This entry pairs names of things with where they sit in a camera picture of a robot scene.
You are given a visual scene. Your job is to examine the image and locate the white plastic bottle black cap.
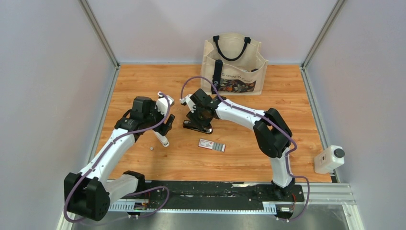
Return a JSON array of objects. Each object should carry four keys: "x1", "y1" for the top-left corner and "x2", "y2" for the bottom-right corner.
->
[{"x1": 314, "y1": 145, "x2": 345, "y2": 174}]

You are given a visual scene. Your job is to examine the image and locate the black stapler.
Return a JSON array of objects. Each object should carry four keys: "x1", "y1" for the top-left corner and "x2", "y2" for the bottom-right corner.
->
[{"x1": 182, "y1": 120, "x2": 213, "y2": 134}]

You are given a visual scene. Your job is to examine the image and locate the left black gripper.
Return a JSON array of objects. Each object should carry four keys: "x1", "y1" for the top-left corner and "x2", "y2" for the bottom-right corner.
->
[{"x1": 143, "y1": 101, "x2": 175, "y2": 137}]

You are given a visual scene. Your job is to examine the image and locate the white stapler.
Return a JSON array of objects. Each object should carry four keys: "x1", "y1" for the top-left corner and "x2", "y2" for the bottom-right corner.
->
[{"x1": 154, "y1": 131, "x2": 169, "y2": 147}]

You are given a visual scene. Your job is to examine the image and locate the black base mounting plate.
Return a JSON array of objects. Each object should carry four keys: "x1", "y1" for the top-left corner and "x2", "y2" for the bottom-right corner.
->
[{"x1": 136, "y1": 181, "x2": 305, "y2": 210}]

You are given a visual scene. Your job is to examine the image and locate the beige canvas tote bag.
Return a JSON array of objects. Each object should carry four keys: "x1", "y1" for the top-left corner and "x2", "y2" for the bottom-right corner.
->
[{"x1": 200, "y1": 33, "x2": 269, "y2": 95}]

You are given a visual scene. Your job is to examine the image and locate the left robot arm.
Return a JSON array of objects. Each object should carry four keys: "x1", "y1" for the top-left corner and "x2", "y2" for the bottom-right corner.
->
[{"x1": 63, "y1": 92, "x2": 175, "y2": 223}]

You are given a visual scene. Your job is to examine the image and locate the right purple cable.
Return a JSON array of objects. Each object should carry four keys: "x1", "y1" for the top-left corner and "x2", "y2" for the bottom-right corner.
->
[{"x1": 180, "y1": 76, "x2": 311, "y2": 222}]

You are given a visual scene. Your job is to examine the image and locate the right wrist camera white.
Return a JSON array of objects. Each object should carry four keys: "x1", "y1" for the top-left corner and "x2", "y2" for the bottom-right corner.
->
[{"x1": 180, "y1": 94, "x2": 196, "y2": 113}]

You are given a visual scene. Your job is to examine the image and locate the red white staple box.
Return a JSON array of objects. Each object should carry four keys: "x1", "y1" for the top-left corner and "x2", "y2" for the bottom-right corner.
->
[{"x1": 198, "y1": 139, "x2": 226, "y2": 152}]

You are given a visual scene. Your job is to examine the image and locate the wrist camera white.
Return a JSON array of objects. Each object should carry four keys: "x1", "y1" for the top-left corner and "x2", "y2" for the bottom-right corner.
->
[
  {"x1": 180, "y1": 94, "x2": 196, "y2": 113},
  {"x1": 156, "y1": 92, "x2": 175, "y2": 115}
]

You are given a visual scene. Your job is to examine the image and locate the aluminium frame rail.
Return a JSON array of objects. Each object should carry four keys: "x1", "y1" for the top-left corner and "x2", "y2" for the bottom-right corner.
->
[{"x1": 57, "y1": 178, "x2": 365, "y2": 230}]

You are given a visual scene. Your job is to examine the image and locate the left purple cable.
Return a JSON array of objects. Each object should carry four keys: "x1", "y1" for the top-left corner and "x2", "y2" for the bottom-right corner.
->
[{"x1": 63, "y1": 92, "x2": 172, "y2": 223}]

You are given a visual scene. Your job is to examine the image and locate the purple cable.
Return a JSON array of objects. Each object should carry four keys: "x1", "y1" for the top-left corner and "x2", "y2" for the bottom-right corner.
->
[
  {"x1": 180, "y1": 76, "x2": 311, "y2": 222},
  {"x1": 63, "y1": 92, "x2": 172, "y2": 223}
]

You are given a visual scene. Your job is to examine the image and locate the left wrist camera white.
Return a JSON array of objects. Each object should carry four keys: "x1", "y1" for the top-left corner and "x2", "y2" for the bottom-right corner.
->
[{"x1": 156, "y1": 92, "x2": 175, "y2": 115}]

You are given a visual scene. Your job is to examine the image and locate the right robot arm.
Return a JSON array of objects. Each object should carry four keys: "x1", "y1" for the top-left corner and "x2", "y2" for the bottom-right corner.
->
[{"x1": 180, "y1": 89, "x2": 295, "y2": 201}]

